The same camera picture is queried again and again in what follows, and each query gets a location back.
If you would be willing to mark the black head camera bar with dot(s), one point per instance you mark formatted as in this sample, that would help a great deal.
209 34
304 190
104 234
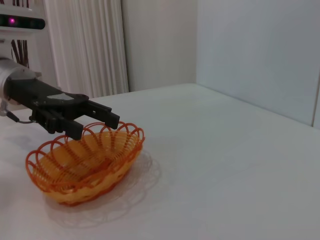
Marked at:
25 23

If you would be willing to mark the white pleated curtain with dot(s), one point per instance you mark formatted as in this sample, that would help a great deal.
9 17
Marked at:
87 47

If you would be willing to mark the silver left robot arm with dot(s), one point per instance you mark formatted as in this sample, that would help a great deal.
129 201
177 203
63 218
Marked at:
12 71

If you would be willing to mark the white robot head housing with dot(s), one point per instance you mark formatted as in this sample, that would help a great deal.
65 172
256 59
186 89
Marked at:
27 35

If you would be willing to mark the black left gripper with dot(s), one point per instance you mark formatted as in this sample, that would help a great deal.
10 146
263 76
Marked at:
37 93

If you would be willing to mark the orange woven plastic basket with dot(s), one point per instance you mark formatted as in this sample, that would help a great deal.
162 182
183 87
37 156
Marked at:
82 172

